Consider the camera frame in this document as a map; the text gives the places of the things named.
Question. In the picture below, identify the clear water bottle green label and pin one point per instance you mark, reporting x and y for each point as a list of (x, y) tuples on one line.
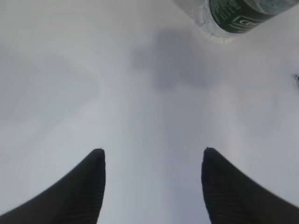
[(229, 18)]

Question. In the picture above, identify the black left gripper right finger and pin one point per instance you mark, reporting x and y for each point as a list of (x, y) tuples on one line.
[(231, 197)]

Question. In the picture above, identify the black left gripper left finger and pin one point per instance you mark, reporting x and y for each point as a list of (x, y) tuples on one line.
[(75, 199)]

